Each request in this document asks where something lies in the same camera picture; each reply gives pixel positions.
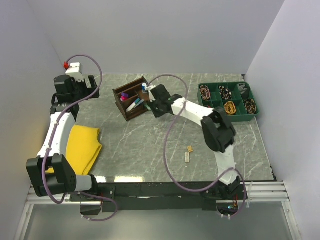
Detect blue capped small bottle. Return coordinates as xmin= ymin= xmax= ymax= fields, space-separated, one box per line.
xmin=141 ymin=82 xmax=148 ymax=94

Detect dark purple highlighter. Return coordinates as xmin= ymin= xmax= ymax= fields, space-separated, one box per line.
xmin=121 ymin=92 xmax=129 ymax=98

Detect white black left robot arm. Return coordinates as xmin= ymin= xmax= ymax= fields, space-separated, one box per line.
xmin=26 ymin=73 xmax=100 ymax=201

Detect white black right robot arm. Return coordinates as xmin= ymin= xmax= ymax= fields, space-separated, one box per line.
xmin=145 ymin=84 xmax=241 ymax=199

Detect brown wooden desk organizer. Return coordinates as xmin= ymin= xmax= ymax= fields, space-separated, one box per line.
xmin=112 ymin=76 xmax=149 ymax=121

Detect pink black rolled band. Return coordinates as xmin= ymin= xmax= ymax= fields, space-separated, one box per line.
xmin=199 ymin=85 xmax=211 ymax=101

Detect small tan eraser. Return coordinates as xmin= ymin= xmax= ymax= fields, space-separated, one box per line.
xmin=187 ymin=146 xmax=194 ymax=153

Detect beige rectangular eraser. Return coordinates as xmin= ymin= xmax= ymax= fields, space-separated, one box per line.
xmin=184 ymin=152 xmax=190 ymax=163

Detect yellow folded cloth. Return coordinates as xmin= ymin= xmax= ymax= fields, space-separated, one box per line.
xmin=49 ymin=125 xmax=102 ymax=175

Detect black white rolled band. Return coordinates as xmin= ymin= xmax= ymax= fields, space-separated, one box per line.
xmin=218 ymin=85 xmax=232 ymax=100

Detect yellow rolled band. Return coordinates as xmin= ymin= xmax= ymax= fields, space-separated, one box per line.
xmin=224 ymin=101 xmax=237 ymax=116

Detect green compartment tray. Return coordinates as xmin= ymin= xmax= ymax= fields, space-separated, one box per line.
xmin=198 ymin=81 xmax=260 ymax=122

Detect grey crumpled item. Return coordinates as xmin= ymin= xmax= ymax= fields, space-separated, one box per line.
xmin=237 ymin=83 xmax=251 ymax=99

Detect brown black rolled band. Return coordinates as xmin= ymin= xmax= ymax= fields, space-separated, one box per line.
xmin=243 ymin=98 xmax=257 ymax=115

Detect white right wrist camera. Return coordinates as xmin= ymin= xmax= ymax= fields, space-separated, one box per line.
xmin=144 ymin=85 xmax=156 ymax=102

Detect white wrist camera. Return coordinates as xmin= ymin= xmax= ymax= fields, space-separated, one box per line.
xmin=144 ymin=85 xmax=156 ymax=102
xmin=63 ymin=61 xmax=85 ymax=83

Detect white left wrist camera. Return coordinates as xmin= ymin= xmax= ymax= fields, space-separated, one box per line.
xmin=63 ymin=61 xmax=85 ymax=83

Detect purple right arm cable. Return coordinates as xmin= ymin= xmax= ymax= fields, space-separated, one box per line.
xmin=147 ymin=73 xmax=248 ymax=221

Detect black base frame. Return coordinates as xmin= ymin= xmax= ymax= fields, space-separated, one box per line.
xmin=67 ymin=181 xmax=251 ymax=213

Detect aluminium rail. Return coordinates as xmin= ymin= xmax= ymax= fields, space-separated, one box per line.
xmin=25 ymin=181 xmax=290 ymax=205

